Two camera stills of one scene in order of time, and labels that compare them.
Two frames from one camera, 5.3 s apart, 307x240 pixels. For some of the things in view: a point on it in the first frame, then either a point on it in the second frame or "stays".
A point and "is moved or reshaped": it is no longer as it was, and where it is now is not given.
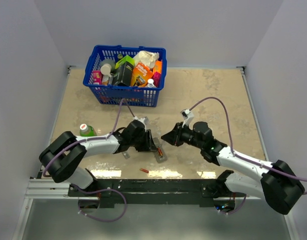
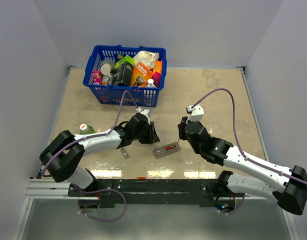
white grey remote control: [160, 155] is moved or reshaped
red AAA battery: [160, 151] to [169, 147]
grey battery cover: [126, 155] stays
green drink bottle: [87, 130] stays
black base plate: [183, 192] stays
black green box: [123, 72] stays
